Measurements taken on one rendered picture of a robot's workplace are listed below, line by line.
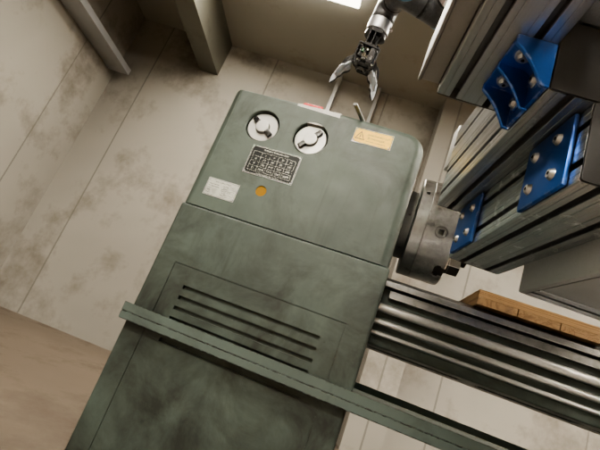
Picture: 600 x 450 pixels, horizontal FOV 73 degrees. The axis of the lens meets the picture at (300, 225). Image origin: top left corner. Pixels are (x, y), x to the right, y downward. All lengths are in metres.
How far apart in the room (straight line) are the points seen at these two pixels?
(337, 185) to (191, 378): 0.61
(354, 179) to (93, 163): 3.58
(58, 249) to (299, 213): 3.42
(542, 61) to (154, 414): 1.02
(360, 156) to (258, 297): 0.47
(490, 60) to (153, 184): 3.76
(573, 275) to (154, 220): 3.68
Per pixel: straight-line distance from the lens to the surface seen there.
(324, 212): 1.08
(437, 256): 1.22
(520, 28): 0.52
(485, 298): 1.16
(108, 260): 4.06
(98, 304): 4.02
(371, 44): 1.40
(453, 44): 0.56
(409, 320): 1.13
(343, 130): 1.19
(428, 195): 1.24
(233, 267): 1.08
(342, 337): 1.01
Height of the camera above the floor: 0.62
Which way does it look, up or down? 15 degrees up
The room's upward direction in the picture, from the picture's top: 21 degrees clockwise
